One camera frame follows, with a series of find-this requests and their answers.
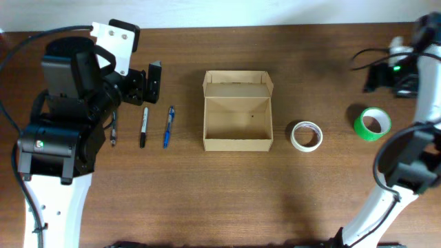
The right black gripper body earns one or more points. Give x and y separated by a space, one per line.
373 77

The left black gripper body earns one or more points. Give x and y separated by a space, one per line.
136 87

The black white marker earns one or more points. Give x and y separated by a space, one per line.
143 134

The green tape roll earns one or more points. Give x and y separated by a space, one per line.
378 115

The black pen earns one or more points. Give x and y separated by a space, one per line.
113 136

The white masking tape roll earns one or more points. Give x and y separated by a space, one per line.
317 130

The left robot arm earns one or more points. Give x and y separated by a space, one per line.
58 148

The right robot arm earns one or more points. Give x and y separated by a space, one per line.
408 163

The blue pen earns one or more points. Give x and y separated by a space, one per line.
167 133

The open cardboard box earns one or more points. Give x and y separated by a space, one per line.
237 111

